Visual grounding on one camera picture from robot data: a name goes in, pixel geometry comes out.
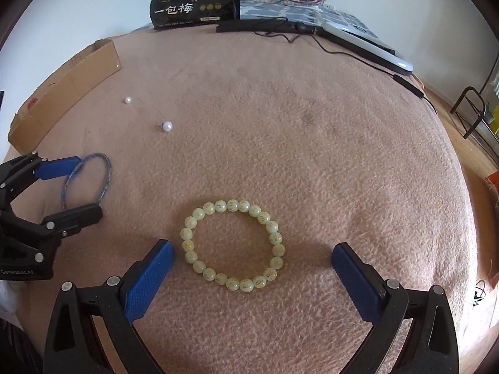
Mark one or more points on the cardboard box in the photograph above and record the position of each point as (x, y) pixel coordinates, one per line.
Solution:
(70, 81)

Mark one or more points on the black folded tripod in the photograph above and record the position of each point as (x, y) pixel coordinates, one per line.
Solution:
(253, 26)

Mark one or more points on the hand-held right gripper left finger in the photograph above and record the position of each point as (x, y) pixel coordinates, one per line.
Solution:
(150, 280)

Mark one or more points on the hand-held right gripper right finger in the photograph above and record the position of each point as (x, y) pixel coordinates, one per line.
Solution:
(356, 280)

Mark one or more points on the thin blue bangle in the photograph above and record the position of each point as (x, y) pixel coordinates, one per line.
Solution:
(108, 171)

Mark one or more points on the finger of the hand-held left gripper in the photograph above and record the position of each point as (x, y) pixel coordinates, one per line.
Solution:
(78, 216)
(58, 167)

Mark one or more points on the black snack bag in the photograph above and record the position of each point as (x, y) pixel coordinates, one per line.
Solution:
(195, 2)

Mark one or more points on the person's striped clothing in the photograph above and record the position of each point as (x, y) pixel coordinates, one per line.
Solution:
(15, 343)

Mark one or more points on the orange box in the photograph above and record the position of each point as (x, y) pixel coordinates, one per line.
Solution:
(494, 183)

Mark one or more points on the black metal clothes rack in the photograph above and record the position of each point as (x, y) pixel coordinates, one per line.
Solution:
(469, 109)

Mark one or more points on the yellow box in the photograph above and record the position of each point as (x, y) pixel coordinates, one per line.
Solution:
(495, 128)

